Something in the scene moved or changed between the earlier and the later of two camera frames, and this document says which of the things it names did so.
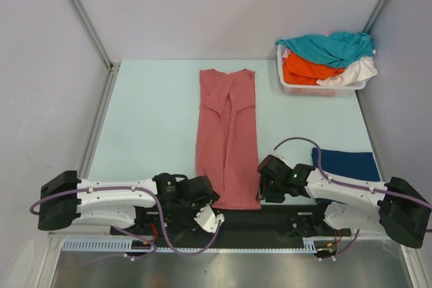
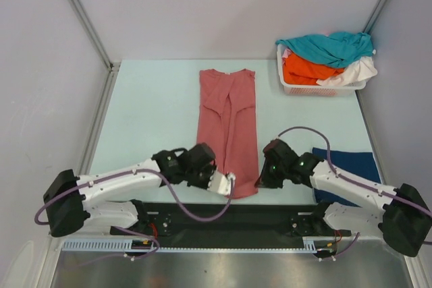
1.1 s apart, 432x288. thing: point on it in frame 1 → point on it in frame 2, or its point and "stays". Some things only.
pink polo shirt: [227, 150] stays
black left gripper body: [189, 208] → [200, 177]
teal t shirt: [337, 50] stays
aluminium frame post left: [86, 19] stays
